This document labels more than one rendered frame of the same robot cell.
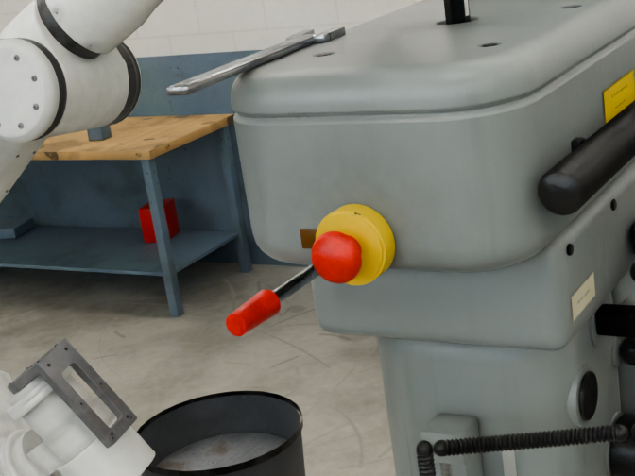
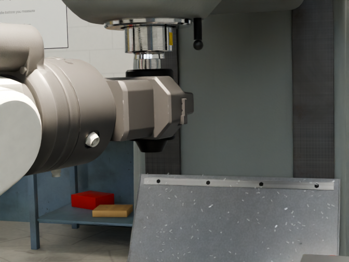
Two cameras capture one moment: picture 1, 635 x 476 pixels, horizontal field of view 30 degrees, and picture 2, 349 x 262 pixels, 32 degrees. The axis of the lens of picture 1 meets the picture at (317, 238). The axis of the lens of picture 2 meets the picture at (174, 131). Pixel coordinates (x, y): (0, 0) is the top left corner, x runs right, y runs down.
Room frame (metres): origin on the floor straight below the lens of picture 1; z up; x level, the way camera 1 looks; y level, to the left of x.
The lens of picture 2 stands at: (0.46, -0.03, 1.26)
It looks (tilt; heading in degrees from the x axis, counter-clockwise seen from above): 5 degrees down; 346
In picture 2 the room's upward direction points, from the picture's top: 2 degrees counter-clockwise
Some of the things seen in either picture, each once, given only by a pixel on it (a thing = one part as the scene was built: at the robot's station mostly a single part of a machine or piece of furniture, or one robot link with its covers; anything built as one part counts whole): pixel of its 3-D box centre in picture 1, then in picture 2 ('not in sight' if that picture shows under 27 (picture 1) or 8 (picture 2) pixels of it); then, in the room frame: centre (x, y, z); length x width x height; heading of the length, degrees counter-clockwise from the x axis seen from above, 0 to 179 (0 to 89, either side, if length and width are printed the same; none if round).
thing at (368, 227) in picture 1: (354, 245); not in sight; (0.86, -0.03, 1.76); 0.06 x 0.02 x 0.06; 58
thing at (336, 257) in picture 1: (339, 255); not in sight; (0.84, -0.01, 1.76); 0.04 x 0.03 x 0.04; 58
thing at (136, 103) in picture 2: not in sight; (89, 113); (0.99, -0.08, 1.23); 0.13 x 0.12 x 0.10; 43
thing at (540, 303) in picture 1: (499, 230); not in sight; (1.09, -0.17, 1.68); 0.34 x 0.24 x 0.10; 148
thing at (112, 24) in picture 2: not in sight; (148, 23); (1.05, -0.15, 1.31); 0.09 x 0.09 x 0.01
